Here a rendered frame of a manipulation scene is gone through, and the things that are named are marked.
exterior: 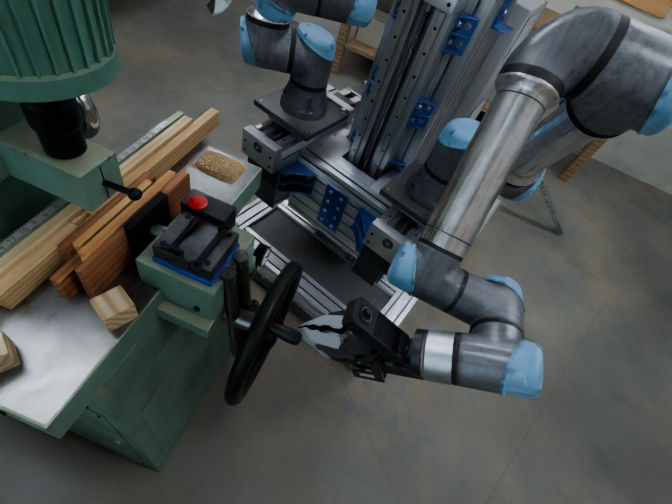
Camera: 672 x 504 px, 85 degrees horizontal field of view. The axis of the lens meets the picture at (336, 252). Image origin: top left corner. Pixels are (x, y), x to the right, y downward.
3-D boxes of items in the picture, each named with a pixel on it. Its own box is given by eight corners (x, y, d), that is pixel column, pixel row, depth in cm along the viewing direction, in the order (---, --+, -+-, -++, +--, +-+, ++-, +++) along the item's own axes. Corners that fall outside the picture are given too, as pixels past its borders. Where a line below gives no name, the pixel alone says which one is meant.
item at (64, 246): (77, 268, 60) (69, 251, 56) (65, 262, 60) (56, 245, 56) (158, 192, 73) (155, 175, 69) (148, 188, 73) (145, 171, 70)
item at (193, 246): (211, 288, 57) (211, 267, 53) (146, 258, 57) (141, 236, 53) (251, 232, 65) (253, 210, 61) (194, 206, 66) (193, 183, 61)
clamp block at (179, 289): (212, 324, 63) (212, 297, 56) (140, 291, 63) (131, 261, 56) (253, 262, 72) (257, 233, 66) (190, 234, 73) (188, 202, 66)
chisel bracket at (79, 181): (95, 220, 56) (80, 178, 50) (12, 182, 56) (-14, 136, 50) (128, 191, 61) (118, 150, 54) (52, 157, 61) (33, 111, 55)
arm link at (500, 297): (472, 254, 60) (465, 301, 52) (535, 285, 60) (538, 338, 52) (448, 283, 66) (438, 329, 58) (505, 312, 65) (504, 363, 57)
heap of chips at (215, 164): (232, 185, 79) (232, 178, 78) (190, 166, 79) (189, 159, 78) (248, 167, 84) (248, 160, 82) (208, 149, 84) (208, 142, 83)
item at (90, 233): (89, 267, 60) (80, 246, 56) (82, 263, 60) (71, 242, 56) (156, 203, 71) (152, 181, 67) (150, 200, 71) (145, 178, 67)
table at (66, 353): (122, 471, 50) (112, 464, 46) (-78, 378, 51) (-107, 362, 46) (296, 202, 89) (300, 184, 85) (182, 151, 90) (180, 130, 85)
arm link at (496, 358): (536, 362, 55) (539, 415, 49) (459, 350, 59) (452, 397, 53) (542, 326, 50) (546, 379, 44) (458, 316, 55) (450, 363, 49)
